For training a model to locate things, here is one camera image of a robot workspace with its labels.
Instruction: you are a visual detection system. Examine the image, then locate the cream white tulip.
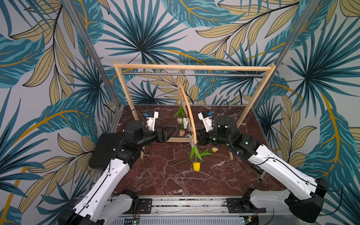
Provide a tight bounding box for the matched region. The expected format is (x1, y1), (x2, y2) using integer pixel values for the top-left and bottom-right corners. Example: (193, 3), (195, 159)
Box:
(174, 105), (186, 124)

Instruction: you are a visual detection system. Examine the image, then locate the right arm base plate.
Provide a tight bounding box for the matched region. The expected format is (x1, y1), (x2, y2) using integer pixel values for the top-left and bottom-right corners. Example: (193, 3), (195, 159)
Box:
(224, 198), (267, 214)

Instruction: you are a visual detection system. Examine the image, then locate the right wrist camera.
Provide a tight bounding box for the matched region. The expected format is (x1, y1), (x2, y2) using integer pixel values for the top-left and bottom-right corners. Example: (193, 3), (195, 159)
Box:
(198, 110), (213, 133)

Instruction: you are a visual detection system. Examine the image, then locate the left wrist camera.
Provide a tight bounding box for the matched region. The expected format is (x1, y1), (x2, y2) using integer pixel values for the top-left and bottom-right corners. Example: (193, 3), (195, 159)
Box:
(144, 110), (158, 131)

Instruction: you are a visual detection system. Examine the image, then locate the pink tulip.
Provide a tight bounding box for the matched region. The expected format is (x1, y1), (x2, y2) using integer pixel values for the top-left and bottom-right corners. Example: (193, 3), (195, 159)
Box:
(179, 122), (186, 137)

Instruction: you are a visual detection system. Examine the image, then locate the wooden clothes rack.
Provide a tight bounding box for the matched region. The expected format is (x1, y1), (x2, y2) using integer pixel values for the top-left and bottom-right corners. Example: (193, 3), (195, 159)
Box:
(113, 61), (276, 160)

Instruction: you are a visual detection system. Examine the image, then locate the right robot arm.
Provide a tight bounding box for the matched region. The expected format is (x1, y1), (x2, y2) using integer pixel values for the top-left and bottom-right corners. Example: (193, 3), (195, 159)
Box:
(196, 111), (329, 223)

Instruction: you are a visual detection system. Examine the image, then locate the black plastic case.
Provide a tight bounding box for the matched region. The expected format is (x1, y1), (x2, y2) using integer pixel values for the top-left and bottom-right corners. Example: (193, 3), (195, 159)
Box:
(89, 133), (125, 171)

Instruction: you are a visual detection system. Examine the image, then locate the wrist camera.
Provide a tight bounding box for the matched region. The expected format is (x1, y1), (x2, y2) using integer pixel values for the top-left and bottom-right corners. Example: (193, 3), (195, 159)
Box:
(198, 110), (213, 133)
(144, 110), (158, 131)

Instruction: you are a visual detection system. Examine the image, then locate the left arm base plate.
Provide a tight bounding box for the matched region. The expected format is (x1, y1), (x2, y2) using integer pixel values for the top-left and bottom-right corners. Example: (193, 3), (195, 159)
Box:
(131, 198), (153, 214)

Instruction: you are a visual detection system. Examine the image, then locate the orange cream tulip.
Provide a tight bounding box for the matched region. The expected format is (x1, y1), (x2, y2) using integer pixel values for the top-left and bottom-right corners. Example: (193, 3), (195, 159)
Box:
(172, 147), (218, 167)

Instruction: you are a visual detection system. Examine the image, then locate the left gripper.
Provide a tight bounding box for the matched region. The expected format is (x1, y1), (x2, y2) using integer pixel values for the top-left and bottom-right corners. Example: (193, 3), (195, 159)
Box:
(136, 126), (177, 149)

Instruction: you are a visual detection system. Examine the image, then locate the yellow tulip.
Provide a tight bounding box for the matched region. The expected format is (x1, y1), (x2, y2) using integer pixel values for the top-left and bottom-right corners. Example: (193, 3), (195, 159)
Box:
(189, 144), (213, 172)

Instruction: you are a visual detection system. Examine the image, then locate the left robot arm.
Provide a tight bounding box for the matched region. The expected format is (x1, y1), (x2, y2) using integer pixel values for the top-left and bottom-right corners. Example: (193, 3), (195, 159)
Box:
(58, 121), (176, 225)

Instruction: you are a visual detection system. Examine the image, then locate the silver wrench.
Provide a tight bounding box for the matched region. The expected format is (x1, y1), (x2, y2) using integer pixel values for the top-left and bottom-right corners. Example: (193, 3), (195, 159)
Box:
(257, 171), (267, 184)

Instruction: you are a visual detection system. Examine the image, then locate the curved wooden clip hanger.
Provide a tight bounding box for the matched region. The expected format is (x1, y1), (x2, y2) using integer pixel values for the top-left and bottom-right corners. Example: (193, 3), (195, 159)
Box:
(175, 74), (197, 147)

